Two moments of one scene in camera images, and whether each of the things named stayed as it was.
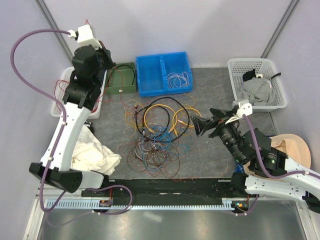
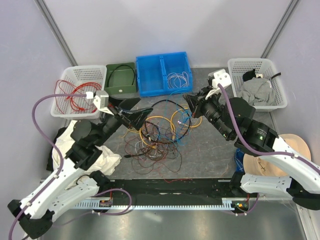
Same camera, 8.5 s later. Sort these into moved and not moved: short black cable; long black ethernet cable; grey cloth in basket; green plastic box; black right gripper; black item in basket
Moved: black right gripper; long black ethernet cable
Not moved: green plastic box; short black cable; grey cloth in basket; black item in basket
